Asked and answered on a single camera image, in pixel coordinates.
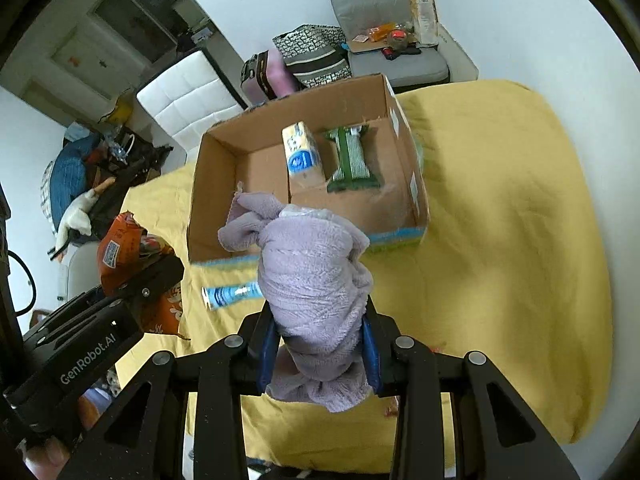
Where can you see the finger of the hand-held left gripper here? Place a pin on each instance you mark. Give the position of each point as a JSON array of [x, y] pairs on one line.
[[155, 277]]

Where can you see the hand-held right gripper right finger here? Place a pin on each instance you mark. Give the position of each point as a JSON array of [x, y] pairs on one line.
[[372, 360]]

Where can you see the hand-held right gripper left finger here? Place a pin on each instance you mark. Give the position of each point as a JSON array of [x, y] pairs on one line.
[[265, 360]]

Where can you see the orange snack bag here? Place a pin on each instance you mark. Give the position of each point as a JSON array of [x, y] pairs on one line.
[[117, 247]]

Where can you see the purple fleece towel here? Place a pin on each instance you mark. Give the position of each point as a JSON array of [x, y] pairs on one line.
[[312, 290]]

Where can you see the cardboard box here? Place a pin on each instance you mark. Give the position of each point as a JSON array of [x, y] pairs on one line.
[[265, 172]]

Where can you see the person's left hand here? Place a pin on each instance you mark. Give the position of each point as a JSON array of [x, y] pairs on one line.
[[50, 454]]

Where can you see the blue white tube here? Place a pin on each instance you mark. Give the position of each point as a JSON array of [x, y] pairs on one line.
[[227, 296]]

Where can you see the white goose plush toy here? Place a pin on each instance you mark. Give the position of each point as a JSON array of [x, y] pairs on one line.
[[75, 215]]

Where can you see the blue clothing pile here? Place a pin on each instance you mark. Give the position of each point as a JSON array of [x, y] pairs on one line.
[[67, 175]]

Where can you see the yellow blanket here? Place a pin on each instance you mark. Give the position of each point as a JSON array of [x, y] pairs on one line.
[[500, 240]]

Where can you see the white padded chair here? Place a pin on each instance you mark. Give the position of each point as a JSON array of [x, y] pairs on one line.
[[185, 102]]

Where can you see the yellow tissue packet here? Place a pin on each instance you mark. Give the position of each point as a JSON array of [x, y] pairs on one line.
[[301, 157]]

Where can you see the green wrapped packet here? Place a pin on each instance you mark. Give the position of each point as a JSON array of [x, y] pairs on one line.
[[351, 160]]

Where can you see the pink suitcase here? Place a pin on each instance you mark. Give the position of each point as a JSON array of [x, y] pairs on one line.
[[267, 77]]

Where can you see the white panelled door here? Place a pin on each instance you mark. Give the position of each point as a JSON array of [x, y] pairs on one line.
[[120, 35]]

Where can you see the patterned tote bag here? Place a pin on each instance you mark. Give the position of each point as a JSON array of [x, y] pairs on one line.
[[312, 55]]

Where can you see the black small item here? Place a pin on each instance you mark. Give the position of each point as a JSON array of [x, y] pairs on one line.
[[400, 52]]

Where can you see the white board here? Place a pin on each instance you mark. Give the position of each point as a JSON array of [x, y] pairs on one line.
[[457, 55]]

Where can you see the red round item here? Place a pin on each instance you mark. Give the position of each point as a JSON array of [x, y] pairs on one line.
[[397, 36]]

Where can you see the orange small packet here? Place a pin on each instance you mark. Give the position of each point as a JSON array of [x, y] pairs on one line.
[[382, 31]]

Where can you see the orange white package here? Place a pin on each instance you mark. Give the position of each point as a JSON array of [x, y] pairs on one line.
[[424, 12]]

